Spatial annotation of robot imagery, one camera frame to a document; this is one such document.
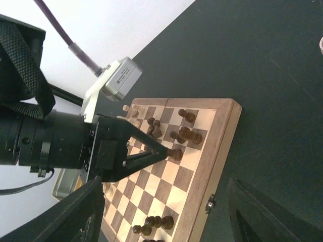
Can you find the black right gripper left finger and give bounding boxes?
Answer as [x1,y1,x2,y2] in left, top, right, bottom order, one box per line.
[1,176,105,241]

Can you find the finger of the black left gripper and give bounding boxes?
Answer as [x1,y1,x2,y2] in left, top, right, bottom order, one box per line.
[108,151,167,182]
[117,118,168,158]

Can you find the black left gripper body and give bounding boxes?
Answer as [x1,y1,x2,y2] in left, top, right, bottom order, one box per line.
[86,115,131,183]

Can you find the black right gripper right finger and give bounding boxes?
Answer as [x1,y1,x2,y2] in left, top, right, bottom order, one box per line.
[227,178,322,241]

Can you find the dark pawn chess piece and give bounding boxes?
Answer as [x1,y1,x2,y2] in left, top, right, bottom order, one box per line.
[167,149,183,161]

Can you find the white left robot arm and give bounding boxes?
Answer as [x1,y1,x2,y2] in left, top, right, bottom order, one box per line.
[1,19,168,182]

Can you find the wooden chess board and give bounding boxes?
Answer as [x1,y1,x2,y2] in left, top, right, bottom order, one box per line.
[101,98,242,241]

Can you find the yellow metal tin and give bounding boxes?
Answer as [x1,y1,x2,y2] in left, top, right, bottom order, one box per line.
[52,168,86,201]

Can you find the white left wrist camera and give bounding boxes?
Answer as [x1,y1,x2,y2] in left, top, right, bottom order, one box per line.
[81,57,142,124]

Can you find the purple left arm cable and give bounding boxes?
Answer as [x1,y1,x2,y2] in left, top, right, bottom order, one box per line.
[34,0,104,75]

